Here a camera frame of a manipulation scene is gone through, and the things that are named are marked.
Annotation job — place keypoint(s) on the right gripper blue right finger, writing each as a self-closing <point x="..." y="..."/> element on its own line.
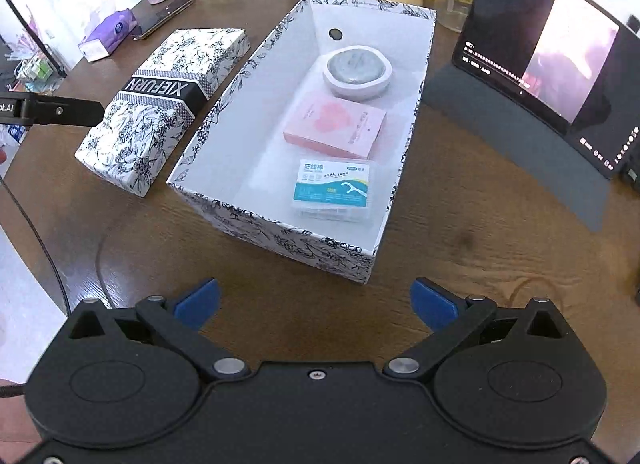
<point x="455" y="323"/>

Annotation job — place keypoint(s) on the pink heart card box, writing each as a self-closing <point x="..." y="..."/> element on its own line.
<point x="334" y="126"/>

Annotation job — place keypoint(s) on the black tablet with stand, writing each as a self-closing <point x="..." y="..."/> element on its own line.
<point x="552" y="85"/>

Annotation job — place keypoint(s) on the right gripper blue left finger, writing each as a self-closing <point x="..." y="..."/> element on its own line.
<point x="175" y="324"/>

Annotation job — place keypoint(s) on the dental floss pick box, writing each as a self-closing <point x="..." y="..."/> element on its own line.
<point x="333" y="189"/>

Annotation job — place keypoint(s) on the round white grey tin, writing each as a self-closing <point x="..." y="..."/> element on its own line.
<point x="357" y="73"/>

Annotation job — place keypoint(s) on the floral box lid XIEFURN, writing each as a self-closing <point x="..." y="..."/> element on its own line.
<point x="149" y="115"/>

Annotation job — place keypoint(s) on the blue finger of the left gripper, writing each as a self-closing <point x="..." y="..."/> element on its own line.
<point x="62" y="111"/>

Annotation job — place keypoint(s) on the open floral white box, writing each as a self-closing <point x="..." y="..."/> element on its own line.
<point x="303" y="152"/>

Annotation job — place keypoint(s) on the purple tissue pack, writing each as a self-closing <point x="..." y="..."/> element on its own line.
<point x="108" y="35"/>

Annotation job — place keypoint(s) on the black smartphone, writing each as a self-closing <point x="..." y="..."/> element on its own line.
<point x="147" y="25"/>

